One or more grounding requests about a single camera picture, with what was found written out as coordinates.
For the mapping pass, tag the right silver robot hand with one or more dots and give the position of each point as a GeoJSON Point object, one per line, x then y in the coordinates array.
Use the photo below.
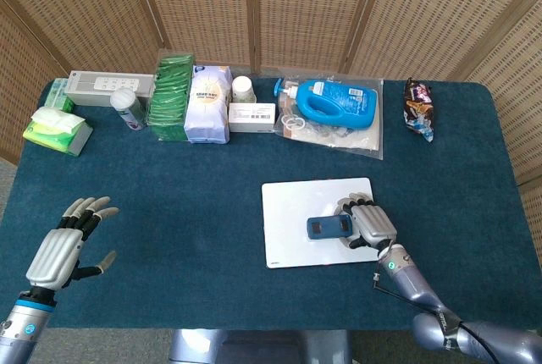
{"type": "Point", "coordinates": [374, 224]}

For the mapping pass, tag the white-lidded printed can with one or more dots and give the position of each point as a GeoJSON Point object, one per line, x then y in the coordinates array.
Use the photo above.
{"type": "Point", "coordinates": [129, 110]}

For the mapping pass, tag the small white carton box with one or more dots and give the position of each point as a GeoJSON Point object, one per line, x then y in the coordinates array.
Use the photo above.
{"type": "Point", "coordinates": [250, 120]}

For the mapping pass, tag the blue pump detergent bottle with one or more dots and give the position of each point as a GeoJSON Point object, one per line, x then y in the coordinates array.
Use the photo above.
{"type": "Point", "coordinates": [334, 101]}

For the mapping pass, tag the white pill bottle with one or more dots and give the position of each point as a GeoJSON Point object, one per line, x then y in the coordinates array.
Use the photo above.
{"type": "Point", "coordinates": [242, 89]}

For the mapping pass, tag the blue board eraser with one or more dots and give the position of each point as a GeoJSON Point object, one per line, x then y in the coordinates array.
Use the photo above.
{"type": "Point", "coordinates": [328, 228]}

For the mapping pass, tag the brown snack bag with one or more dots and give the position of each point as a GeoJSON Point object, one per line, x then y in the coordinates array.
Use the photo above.
{"type": "Point", "coordinates": [417, 110]}

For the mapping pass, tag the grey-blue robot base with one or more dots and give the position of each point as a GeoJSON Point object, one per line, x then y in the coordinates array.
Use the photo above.
{"type": "Point", "coordinates": [254, 349]}

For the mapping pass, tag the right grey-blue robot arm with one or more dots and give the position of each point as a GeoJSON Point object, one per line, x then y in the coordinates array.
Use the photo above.
{"type": "Point", "coordinates": [408, 279]}

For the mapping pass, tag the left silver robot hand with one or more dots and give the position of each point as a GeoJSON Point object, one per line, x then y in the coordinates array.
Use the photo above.
{"type": "Point", "coordinates": [53, 254]}

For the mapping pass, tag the white power strip box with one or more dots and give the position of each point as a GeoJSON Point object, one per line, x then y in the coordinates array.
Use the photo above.
{"type": "Point", "coordinates": [89, 93]}

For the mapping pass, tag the green tissue pack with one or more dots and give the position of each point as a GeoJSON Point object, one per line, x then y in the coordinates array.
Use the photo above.
{"type": "Point", "coordinates": [55, 135]}

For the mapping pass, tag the green tea bag package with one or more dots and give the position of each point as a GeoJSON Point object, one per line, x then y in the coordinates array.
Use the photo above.
{"type": "Point", "coordinates": [167, 97]}

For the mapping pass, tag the white writing board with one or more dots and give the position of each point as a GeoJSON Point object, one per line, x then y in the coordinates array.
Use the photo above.
{"type": "Point", "coordinates": [288, 211]}

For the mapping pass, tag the woven wooden folding screen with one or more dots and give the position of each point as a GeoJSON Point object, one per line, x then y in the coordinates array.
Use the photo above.
{"type": "Point", "coordinates": [296, 8]}

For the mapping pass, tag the clear zip plastic bag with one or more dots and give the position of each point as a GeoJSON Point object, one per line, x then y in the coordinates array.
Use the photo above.
{"type": "Point", "coordinates": [360, 141]}

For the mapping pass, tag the dark teal table carpet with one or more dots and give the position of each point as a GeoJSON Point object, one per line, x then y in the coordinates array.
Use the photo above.
{"type": "Point", "coordinates": [169, 211]}

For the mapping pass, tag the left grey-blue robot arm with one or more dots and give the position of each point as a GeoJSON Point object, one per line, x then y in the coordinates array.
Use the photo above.
{"type": "Point", "coordinates": [23, 328]}

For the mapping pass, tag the pale green wipes pack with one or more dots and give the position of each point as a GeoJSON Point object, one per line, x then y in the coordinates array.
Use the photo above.
{"type": "Point", "coordinates": [57, 95]}

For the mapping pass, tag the lavender paper bag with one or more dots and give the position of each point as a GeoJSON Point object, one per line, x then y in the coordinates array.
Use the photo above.
{"type": "Point", "coordinates": [207, 114]}

